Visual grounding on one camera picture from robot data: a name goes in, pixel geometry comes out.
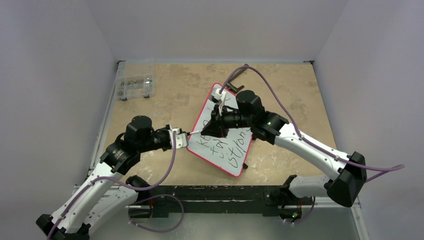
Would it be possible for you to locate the black white marker pen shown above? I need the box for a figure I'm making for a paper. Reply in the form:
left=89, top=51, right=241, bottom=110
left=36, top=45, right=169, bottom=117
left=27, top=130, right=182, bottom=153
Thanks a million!
left=187, top=130, right=203, bottom=135

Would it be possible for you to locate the red framed whiteboard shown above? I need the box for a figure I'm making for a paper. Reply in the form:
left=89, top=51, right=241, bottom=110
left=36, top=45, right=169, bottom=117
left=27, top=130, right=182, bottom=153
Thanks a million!
left=187, top=82, right=252, bottom=177

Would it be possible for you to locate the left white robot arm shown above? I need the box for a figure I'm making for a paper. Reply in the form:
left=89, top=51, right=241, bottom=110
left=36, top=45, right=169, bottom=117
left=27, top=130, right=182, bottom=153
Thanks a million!
left=36, top=115, right=189, bottom=240

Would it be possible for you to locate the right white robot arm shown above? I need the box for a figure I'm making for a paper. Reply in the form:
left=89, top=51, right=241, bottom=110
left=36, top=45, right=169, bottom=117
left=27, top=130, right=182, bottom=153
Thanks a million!
left=201, top=88, right=368, bottom=207

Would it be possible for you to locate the clear plastic screw box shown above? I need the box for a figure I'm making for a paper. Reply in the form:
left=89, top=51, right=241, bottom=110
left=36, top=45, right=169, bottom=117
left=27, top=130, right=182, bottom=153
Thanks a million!
left=115, top=73, right=156, bottom=101

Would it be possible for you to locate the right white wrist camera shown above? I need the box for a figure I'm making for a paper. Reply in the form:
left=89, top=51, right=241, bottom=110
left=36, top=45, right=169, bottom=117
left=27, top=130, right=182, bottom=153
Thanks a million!
left=208, top=87, right=227, bottom=116

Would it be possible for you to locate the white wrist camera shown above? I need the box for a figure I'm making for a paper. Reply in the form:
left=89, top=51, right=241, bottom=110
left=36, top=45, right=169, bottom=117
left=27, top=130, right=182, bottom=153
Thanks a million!
left=168, top=128, right=189, bottom=149
left=208, top=87, right=227, bottom=116

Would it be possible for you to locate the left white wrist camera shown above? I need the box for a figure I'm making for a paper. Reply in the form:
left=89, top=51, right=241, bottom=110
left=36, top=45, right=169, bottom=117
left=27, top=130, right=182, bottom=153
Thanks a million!
left=168, top=128, right=189, bottom=149

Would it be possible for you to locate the black crank handle tool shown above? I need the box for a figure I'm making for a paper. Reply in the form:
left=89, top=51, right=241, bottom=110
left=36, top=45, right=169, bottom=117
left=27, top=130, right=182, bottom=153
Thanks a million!
left=225, top=63, right=250, bottom=95

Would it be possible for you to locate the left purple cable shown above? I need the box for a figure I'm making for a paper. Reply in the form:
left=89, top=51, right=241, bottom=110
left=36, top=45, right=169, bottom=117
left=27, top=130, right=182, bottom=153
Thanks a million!
left=46, top=130, right=178, bottom=240

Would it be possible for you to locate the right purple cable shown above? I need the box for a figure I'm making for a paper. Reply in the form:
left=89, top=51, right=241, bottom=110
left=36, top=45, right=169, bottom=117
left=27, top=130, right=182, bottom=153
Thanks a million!
left=218, top=65, right=406, bottom=183

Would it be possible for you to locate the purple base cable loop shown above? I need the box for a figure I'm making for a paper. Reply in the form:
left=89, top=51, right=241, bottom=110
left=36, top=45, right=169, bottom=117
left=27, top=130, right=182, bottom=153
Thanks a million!
left=128, top=194, right=185, bottom=232

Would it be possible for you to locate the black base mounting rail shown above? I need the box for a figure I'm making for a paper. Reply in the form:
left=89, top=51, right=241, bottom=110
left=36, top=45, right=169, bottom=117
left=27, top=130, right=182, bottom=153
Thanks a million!
left=128, top=185, right=304, bottom=222

